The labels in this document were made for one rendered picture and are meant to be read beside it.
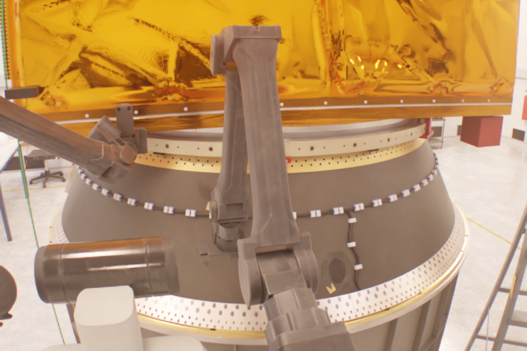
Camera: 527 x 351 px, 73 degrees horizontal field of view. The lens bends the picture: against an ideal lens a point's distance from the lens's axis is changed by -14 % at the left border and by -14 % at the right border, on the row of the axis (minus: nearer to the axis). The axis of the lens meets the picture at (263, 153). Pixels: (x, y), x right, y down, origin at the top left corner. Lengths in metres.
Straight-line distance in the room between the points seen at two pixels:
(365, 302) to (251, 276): 0.88
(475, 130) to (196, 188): 1.23
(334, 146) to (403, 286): 0.56
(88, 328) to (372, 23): 1.25
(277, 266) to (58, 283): 0.29
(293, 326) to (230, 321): 0.82
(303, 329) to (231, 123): 0.42
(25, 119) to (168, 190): 0.69
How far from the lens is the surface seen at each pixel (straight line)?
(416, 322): 1.71
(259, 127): 0.58
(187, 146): 1.32
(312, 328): 0.49
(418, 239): 1.60
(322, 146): 1.31
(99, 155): 0.90
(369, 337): 1.52
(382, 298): 1.44
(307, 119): 1.38
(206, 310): 1.34
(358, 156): 1.44
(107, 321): 0.41
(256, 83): 0.59
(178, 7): 1.22
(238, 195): 0.87
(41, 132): 0.85
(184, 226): 1.35
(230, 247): 1.02
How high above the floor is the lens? 2.03
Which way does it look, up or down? 16 degrees down
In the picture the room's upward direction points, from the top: straight up
